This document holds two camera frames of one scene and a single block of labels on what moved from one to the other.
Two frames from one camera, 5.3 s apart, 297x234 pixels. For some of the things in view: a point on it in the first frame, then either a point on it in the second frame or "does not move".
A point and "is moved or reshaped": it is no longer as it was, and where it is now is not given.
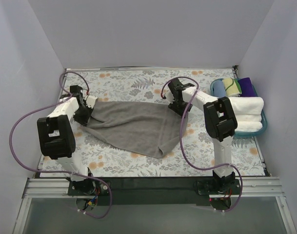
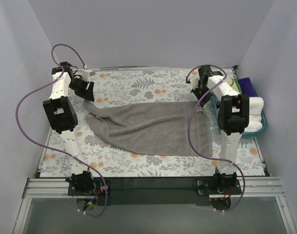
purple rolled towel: [247, 89] does not move
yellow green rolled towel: [232, 87] does not move
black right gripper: [178, 107] -> [204, 95]
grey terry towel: [150, 129] is moved or reshaped
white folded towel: [248, 110] does not move
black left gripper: [82, 115] -> [82, 88]
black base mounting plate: [153, 190] does not move
